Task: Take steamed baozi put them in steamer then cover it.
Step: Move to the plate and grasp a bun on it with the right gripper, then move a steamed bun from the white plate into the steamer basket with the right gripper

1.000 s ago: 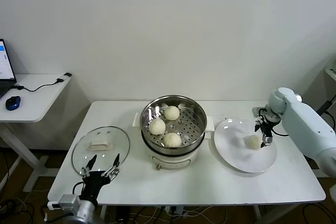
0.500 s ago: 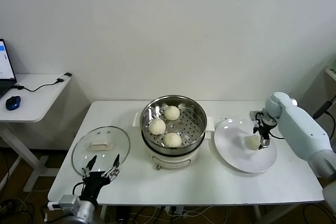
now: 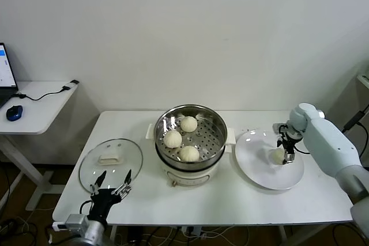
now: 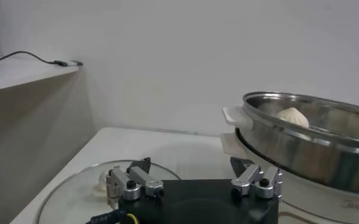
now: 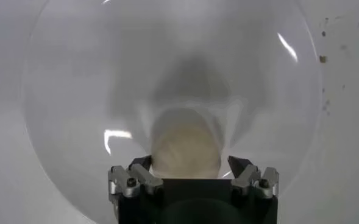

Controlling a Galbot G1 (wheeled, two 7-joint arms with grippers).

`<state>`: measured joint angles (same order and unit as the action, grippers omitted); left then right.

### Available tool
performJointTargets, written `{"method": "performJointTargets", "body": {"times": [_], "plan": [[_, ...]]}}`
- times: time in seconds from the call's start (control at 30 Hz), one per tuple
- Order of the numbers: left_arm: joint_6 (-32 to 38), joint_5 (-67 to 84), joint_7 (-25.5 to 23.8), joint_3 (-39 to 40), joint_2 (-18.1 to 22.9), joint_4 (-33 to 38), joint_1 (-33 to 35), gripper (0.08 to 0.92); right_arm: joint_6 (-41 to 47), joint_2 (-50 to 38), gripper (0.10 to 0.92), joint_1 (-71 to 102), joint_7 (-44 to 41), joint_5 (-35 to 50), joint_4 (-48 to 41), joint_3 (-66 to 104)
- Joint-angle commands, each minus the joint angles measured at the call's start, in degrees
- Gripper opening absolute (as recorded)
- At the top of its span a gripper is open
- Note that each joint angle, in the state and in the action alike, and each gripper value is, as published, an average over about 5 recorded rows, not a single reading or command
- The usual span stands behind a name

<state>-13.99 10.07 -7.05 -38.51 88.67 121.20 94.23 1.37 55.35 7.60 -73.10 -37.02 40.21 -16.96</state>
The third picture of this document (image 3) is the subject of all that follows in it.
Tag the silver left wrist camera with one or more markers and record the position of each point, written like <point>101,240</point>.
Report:
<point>75,221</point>

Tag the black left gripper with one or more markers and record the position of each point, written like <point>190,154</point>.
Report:
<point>101,202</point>

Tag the white side desk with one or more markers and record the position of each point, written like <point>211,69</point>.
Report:
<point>43,113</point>

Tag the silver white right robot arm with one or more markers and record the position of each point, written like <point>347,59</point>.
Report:
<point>325,142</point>

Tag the round white plate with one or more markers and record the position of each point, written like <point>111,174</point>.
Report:
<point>250,159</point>

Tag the round glass pot lid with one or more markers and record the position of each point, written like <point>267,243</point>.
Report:
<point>129,153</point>

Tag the black open laptop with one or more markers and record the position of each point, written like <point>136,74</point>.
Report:
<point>4,67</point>

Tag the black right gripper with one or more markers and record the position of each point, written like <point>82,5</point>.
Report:
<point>288,142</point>

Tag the blue computer mouse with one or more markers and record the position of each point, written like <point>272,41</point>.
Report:
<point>14,112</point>

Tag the steel perforated steamer basket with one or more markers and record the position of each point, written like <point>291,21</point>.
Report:
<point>213,136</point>

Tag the white power strip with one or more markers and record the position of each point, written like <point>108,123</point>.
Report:
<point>188,230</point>

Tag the white electric cooker pot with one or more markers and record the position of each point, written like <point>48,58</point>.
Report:
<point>187,177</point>

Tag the white steamed baozi bun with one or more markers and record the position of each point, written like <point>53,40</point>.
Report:
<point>173,139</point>
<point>276,156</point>
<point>189,153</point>
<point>188,124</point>

